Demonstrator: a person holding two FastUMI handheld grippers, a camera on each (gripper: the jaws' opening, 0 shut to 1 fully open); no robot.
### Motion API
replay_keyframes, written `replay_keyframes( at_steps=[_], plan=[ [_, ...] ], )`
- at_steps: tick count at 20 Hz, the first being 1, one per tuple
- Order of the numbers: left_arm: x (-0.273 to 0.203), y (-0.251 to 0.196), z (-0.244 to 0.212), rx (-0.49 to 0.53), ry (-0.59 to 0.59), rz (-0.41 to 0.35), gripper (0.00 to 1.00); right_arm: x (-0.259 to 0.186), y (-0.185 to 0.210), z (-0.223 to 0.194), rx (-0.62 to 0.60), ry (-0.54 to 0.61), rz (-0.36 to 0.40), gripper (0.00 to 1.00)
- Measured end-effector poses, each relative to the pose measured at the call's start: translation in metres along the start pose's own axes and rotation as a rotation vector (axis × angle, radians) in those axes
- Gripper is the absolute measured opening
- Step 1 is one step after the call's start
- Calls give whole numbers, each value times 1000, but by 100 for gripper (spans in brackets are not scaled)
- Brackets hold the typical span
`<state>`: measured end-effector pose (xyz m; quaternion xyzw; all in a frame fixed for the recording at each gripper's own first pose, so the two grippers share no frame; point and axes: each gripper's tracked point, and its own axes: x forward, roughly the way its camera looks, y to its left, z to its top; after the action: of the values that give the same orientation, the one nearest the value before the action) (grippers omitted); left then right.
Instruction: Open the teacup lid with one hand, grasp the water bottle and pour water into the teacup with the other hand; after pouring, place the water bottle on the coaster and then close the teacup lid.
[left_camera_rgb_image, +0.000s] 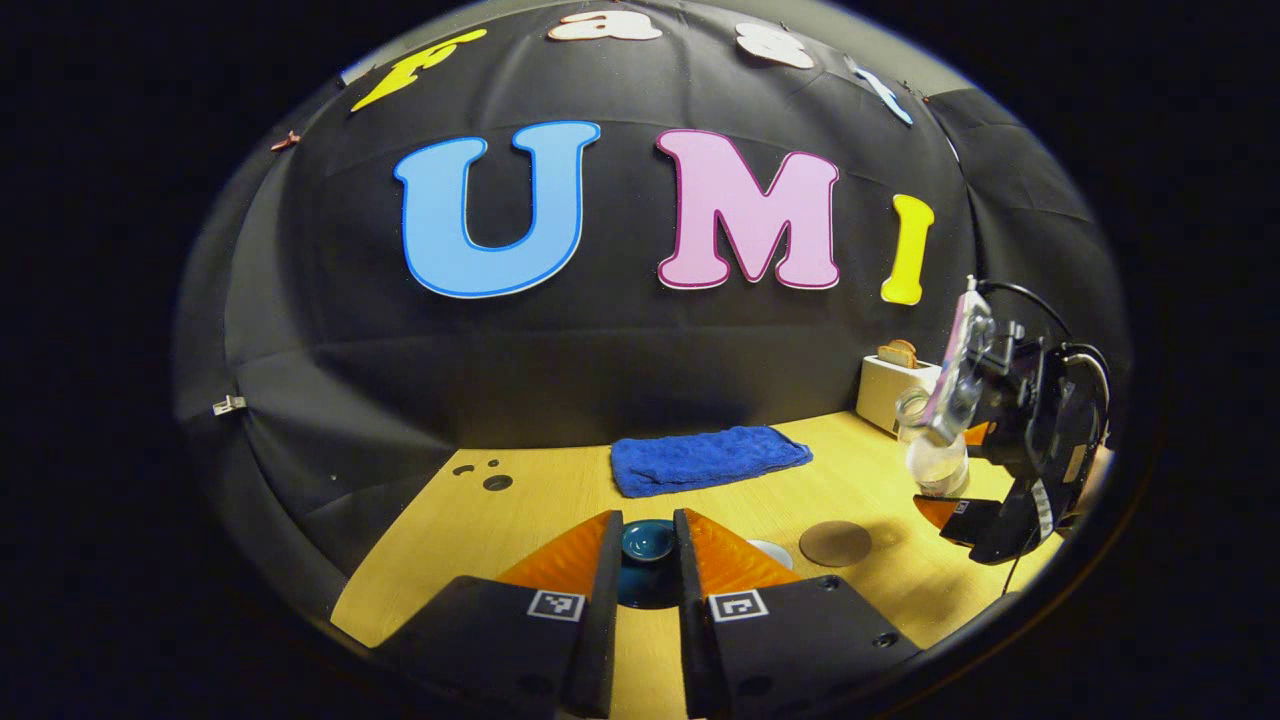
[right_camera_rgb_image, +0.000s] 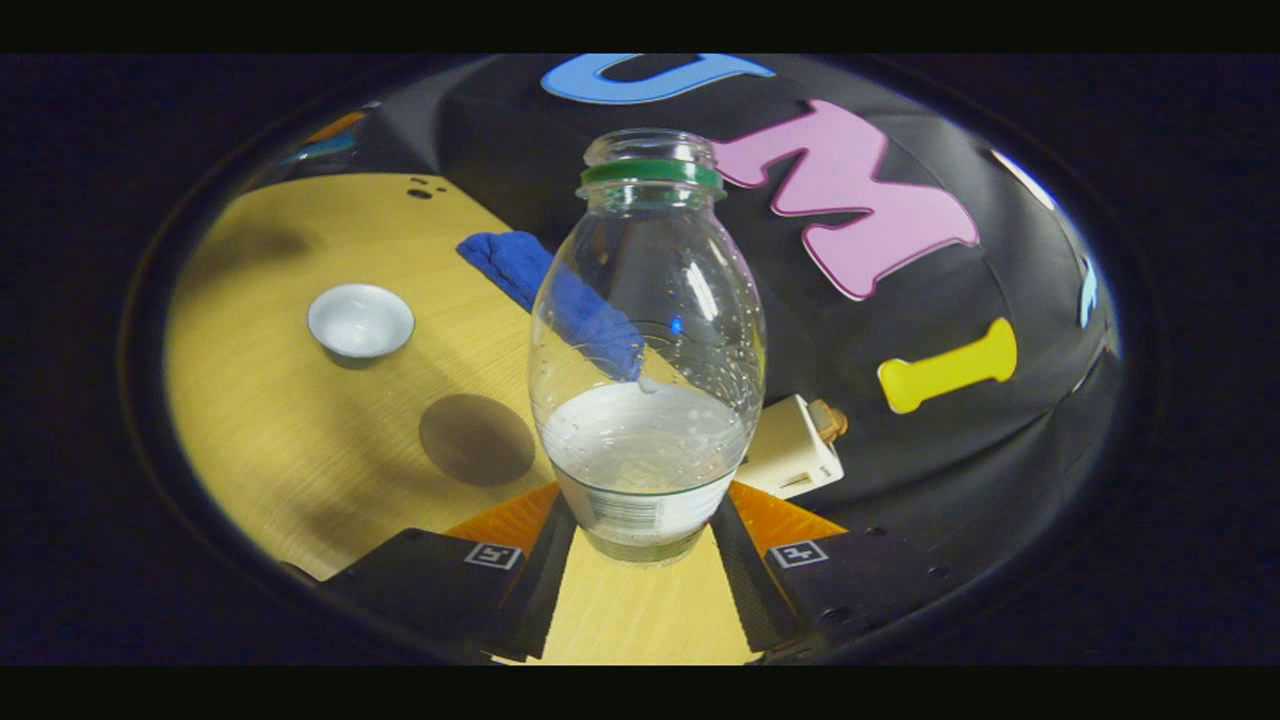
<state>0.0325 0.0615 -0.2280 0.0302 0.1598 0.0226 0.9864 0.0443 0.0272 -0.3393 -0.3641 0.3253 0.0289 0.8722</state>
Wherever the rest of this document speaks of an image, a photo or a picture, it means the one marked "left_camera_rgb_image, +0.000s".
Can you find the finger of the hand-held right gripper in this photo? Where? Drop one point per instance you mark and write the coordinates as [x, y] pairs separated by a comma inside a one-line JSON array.
[[962, 370], [965, 520]]

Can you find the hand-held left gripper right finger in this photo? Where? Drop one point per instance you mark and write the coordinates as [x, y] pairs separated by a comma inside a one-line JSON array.
[[692, 620]]

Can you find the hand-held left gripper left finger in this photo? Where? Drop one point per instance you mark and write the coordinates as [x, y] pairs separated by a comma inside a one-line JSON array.
[[600, 620]]

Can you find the clear plastic water bottle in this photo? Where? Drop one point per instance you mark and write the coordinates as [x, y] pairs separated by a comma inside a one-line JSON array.
[[935, 465]]

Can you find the white teacup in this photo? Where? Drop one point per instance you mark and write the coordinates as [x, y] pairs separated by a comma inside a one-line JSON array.
[[775, 553]]

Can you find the round brown coaster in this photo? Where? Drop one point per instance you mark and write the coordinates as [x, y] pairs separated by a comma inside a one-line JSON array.
[[835, 543]]

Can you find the toast slice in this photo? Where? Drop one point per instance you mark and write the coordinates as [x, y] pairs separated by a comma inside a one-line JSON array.
[[898, 353]]

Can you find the white toaster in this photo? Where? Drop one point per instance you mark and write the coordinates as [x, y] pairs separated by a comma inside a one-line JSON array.
[[888, 395]]

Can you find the blue towel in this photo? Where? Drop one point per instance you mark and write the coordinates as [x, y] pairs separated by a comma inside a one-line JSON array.
[[700, 458]]

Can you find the black backdrop cloth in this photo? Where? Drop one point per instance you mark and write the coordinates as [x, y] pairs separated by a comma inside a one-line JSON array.
[[600, 350]]

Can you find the small silver clip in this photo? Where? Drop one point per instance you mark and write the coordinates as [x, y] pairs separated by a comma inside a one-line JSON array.
[[228, 405]]

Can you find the small red clip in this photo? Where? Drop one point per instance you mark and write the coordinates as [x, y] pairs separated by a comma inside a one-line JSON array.
[[285, 140]]

